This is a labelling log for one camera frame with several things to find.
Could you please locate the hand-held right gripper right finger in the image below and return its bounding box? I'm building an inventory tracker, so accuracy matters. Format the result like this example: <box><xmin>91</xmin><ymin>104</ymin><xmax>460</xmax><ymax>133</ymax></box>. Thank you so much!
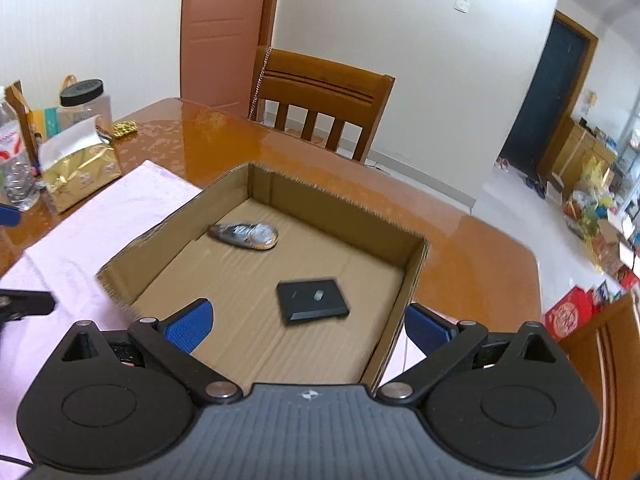
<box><xmin>376</xmin><ymin>304</ymin><xmax>557</xmax><ymax>407</ymax></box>

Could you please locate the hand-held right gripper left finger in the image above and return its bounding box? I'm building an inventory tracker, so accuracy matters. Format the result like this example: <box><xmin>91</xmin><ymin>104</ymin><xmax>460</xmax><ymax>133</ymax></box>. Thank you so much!
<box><xmin>60</xmin><ymin>298</ymin><xmax>244</xmax><ymax>407</ymax></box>

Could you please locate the cardboard box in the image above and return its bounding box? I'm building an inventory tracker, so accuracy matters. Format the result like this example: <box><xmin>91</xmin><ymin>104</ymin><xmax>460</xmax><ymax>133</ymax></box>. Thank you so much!
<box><xmin>95</xmin><ymin>161</ymin><xmax>431</xmax><ymax>392</ymax></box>

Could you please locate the clear plastic water bottle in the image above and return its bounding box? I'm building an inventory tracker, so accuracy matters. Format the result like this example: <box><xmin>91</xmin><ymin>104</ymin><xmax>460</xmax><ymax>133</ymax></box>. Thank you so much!
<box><xmin>0</xmin><ymin>100</ymin><xmax>40</xmax><ymax>212</ymax></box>

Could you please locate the pink cloth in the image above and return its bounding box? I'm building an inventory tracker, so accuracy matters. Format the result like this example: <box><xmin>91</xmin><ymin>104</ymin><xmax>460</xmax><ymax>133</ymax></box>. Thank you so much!
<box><xmin>0</xmin><ymin>160</ymin><xmax>431</xmax><ymax>467</ymax></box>

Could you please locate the gold foil bag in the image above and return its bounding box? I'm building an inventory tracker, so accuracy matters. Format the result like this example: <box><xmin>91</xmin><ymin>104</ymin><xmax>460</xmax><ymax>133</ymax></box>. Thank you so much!
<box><xmin>37</xmin><ymin>115</ymin><xmax>122</xmax><ymax>215</ymax></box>

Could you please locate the brown paper bag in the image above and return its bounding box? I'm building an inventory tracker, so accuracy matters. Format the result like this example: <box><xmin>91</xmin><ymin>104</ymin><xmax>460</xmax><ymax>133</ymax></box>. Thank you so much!
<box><xmin>5</xmin><ymin>75</ymin><xmax>80</xmax><ymax>172</ymax></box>

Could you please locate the silver oval packet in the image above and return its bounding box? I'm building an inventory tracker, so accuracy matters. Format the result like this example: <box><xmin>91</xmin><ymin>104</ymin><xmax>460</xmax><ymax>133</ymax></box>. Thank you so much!
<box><xmin>206</xmin><ymin>221</ymin><xmax>279</xmax><ymax>251</ymax></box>

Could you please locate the black flat rectangular device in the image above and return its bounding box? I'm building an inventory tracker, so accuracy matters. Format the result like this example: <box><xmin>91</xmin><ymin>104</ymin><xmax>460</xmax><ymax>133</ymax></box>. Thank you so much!
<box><xmin>276</xmin><ymin>276</ymin><xmax>350</xmax><ymax>328</ymax></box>

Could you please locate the clear jar with black lid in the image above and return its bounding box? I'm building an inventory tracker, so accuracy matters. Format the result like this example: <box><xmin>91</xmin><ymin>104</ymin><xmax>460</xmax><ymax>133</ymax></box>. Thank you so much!
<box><xmin>59</xmin><ymin>79</ymin><xmax>113</xmax><ymax>132</ymax></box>

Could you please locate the red gift box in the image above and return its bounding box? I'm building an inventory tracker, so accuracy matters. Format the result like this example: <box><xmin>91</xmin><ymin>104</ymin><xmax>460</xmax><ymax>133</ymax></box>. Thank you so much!
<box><xmin>544</xmin><ymin>286</ymin><xmax>601</xmax><ymax>343</ymax></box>

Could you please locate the wooden chair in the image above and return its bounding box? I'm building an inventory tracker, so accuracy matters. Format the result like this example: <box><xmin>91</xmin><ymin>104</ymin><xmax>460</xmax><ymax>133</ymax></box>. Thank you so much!
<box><xmin>557</xmin><ymin>292</ymin><xmax>640</xmax><ymax>480</ymax></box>
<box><xmin>248</xmin><ymin>46</ymin><xmax>396</xmax><ymax>163</ymax></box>

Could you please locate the pile of packaged goods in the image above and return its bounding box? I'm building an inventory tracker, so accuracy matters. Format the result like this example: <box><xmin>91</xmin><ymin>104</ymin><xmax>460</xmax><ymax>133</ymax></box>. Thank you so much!
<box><xmin>565</xmin><ymin>155</ymin><xmax>640</xmax><ymax>291</ymax></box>

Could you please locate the wooden cabinet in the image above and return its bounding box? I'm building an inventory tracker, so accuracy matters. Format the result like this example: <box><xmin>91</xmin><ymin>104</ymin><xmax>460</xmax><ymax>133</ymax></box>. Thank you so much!
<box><xmin>540</xmin><ymin>117</ymin><xmax>618</xmax><ymax>197</ymax></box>

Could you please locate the brown wooden door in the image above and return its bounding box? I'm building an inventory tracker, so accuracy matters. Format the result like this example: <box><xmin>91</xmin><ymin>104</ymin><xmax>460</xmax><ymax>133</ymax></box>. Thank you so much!
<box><xmin>180</xmin><ymin>0</ymin><xmax>286</xmax><ymax>111</ymax></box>

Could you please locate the thin metal chain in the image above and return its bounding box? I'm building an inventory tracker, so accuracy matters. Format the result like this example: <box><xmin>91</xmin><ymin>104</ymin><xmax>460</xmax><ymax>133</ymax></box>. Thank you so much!
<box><xmin>248</xmin><ymin>46</ymin><xmax>274</xmax><ymax>121</ymax></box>

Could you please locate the dark door with wooden frame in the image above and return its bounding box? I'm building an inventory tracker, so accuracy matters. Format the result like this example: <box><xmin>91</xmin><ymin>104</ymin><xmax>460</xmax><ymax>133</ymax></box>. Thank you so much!
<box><xmin>500</xmin><ymin>10</ymin><xmax>599</xmax><ymax>176</ymax></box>

